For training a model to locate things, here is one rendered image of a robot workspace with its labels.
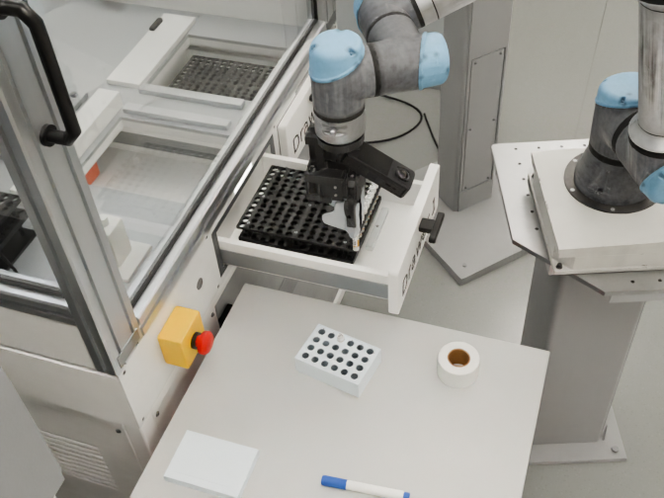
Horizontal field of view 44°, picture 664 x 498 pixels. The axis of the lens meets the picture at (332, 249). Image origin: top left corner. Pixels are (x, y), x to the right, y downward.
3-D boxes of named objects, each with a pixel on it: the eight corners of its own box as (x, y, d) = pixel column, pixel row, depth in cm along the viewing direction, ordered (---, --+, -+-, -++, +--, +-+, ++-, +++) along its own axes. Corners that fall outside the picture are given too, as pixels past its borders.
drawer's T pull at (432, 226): (445, 216, 149) (445, 210, 148) (434, 245, 144) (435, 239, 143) (425, 212, 150) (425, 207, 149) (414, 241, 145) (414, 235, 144)
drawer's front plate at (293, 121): (334, 90, 191) (332, 48, 184) (290, 170, 173) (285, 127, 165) (327, 89, 192) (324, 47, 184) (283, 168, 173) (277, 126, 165)
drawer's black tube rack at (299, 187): (381, 209, 160) (380, 184, 156) (354, 274, 149) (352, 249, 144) (275, 189, 166) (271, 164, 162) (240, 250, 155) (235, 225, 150)
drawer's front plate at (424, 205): (438, 206, 163) (440, 163, 155) (397, 316, 144) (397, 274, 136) (429, 204, 163) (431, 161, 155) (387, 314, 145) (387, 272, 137)
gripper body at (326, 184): (318, 172, 135) (313, 112, 126) (371, 178, 133) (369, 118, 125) (306, 204, 130) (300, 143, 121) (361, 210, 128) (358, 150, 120)
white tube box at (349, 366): (381, 362, 145) (380, 348, 142) (359, 397, 140) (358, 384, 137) (319, 336, 149) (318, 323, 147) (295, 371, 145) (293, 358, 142)
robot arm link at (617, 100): (636, 116, 160) (649, 55, 151) (671, 158, 151) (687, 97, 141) (577, 128, 159) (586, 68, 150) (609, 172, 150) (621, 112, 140)
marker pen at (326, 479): (410, 494, 127) (410, 489, 126) (408, 504, 126) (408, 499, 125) (323, 477, 130) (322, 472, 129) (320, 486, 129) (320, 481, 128)
